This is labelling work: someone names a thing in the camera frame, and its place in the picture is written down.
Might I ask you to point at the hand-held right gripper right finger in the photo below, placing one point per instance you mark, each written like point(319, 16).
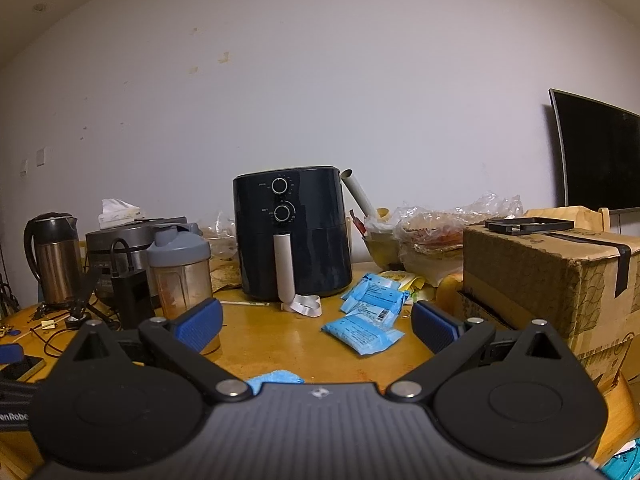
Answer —
point(432, 327)

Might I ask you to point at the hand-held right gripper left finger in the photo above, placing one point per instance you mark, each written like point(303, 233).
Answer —
point(200, 321)

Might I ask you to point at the grey bottle lid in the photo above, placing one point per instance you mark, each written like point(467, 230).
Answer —
point(177, 255)

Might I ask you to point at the blue microfiber cloth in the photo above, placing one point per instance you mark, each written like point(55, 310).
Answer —
point(272, 379)

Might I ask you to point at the black smartphone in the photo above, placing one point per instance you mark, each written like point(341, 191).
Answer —
point(20, 367)

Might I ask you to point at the yellow round fruit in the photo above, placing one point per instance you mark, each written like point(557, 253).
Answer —
point(450, 287)

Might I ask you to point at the yellow packets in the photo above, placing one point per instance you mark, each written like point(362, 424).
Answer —
point(407, 280)

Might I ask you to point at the plastic bag of brown flakes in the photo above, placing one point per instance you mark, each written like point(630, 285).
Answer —
point(222, 270)

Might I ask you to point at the blue wipe packet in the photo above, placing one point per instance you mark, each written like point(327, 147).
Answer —
point(365, 310)
point(362, 335)
point(377, 287)

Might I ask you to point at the black power bank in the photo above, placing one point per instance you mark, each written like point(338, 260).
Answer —
point(130, 300)

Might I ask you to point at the clear plastic food bag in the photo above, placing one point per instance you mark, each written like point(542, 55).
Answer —
point(430, 240)

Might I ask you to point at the white elastic band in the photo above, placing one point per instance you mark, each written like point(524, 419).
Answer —
point(302, 306)

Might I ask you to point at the grey rice cooker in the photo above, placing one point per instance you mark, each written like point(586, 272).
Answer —
point(115, 240)

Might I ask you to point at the taped cardboard box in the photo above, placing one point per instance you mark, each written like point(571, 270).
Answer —
point(540, 280)

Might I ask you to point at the white tissue pack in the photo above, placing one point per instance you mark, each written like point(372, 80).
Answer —
point(117, 212)

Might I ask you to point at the black air fryer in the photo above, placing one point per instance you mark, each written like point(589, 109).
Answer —
point(310, 240)

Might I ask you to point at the steel electric kettle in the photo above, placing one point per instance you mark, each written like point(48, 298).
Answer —
point(55, 265)

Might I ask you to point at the white rolled paper tube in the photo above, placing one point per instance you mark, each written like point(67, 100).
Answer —
point(357, 192)

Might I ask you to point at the wooden chair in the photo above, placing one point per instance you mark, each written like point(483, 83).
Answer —
point(595, 217)

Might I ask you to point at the teal printed packet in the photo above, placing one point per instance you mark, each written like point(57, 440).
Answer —
point(622, 462)

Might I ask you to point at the black flat television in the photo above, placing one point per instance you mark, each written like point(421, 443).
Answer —
point(600, 160)

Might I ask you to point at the black rectangular frame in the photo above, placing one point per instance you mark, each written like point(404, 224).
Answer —
point(500, 227)

